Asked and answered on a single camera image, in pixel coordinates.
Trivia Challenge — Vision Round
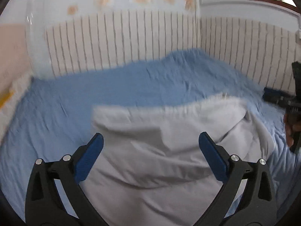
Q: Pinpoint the white puffer jacket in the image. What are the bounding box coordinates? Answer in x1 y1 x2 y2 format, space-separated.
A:
80 95 275 225

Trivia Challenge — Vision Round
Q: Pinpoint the person's right hand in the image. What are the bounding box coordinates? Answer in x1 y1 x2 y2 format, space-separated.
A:
283 114 294 147

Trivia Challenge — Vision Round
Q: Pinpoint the blue bed sheet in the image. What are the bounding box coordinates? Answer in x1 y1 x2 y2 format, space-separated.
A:
1 49 300 218

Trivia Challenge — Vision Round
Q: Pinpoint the white patterned mattress edge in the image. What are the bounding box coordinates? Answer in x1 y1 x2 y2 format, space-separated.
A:
1 73 32 140

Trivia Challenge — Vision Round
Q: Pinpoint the yellow strip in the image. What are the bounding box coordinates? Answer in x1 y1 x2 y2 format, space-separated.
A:
0 90 14 108

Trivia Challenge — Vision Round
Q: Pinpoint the beige striped padded headboard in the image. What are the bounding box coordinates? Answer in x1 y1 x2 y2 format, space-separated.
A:
45 10 300 93

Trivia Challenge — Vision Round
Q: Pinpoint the clear plastic storage bin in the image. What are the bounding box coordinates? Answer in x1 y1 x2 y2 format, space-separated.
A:
25 0 55 79

